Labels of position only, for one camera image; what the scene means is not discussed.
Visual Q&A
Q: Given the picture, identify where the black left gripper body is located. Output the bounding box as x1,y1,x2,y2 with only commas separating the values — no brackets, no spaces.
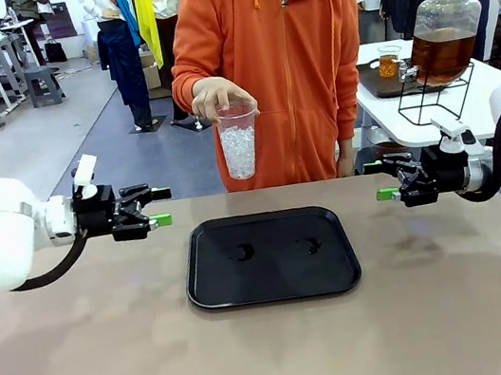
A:
70,182,121,237

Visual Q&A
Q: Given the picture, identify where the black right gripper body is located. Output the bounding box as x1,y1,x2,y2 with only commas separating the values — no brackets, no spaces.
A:
418,141,474,198

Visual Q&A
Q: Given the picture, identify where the short clear plastic ice cup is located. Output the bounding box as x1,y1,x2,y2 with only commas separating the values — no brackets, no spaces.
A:
374,42,408,81

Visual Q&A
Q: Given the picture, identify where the tall clear plastic ice cup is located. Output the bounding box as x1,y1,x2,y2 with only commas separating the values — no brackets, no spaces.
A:
212,98,269,184

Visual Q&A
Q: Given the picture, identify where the glass tea dispenser jar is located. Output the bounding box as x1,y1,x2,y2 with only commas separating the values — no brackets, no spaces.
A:
385,0,494,94

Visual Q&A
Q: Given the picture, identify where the person's left forearm orange sleeve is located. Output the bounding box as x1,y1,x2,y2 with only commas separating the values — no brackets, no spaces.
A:
326,80,369,146

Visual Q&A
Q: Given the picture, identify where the person's right forearm orange sleeve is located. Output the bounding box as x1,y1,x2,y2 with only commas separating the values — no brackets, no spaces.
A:
169,64,219,114

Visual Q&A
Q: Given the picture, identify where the person's left hand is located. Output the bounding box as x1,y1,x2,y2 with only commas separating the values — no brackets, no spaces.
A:
332,138,360,178

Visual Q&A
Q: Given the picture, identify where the person's right hand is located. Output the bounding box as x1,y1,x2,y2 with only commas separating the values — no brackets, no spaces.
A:
188,70,262,128

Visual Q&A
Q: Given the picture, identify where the dark round bin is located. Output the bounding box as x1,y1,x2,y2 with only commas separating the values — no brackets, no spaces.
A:
367,134,413,162

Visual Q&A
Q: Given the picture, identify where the white side table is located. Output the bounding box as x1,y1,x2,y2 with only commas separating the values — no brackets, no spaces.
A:
321,21,501,178

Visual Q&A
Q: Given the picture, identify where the dark brown serving tray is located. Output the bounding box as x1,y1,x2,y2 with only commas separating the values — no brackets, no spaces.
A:
356,47,455,106

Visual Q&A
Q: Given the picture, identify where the small cardboard box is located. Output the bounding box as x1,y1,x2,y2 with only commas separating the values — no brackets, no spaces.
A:
139,48,163,90

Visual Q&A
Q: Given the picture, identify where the mannequin in blue dress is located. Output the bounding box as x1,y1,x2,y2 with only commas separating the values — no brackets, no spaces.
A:
93,13,158,136

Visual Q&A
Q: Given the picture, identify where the grey plastic stool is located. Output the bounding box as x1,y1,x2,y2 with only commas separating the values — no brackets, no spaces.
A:
22,63,68,110

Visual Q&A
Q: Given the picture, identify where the person in orange hoodie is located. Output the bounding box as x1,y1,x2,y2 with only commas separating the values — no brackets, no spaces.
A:
156,0,386,203

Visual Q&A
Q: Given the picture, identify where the black plastic serving tray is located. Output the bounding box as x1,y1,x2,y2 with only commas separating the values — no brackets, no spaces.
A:
176,196,365,320

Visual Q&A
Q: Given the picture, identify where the mannequin in dark skirt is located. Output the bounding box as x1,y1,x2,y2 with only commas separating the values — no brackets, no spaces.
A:
149,0,209,137

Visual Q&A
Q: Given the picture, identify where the black bag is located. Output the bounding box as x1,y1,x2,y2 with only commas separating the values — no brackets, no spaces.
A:
42,35,69,66

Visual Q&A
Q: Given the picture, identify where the yellow hanging garment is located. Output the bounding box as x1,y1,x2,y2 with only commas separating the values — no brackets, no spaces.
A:
133,0,206,71

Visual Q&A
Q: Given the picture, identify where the blue hanging scarf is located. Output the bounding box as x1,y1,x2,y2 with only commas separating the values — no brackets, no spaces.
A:
110,0,144,49

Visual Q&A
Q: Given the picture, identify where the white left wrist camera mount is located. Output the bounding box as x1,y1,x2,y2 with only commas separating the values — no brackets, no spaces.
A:
67,152,104,201

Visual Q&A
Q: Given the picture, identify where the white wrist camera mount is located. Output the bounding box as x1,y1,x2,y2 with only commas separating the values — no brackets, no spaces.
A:
67,152,104,201
430,111,482,162

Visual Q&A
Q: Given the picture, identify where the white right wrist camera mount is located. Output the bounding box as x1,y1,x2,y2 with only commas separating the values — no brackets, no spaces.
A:
430,111,482,162

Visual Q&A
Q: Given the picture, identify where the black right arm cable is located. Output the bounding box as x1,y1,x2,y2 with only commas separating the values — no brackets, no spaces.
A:
442,90,501,207

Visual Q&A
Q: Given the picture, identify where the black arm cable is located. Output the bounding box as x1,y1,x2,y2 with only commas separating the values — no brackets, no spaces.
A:
442,90,501,207
1,228,97,294

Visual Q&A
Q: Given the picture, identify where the black wire dispenser stand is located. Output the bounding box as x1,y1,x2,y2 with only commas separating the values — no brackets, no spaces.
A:
393,61,484,131

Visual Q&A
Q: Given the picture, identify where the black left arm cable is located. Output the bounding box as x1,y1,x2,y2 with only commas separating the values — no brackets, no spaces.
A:
1,228,97,294

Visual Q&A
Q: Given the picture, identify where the dark wall panel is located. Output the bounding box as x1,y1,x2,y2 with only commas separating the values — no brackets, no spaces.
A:
41,0,80,42

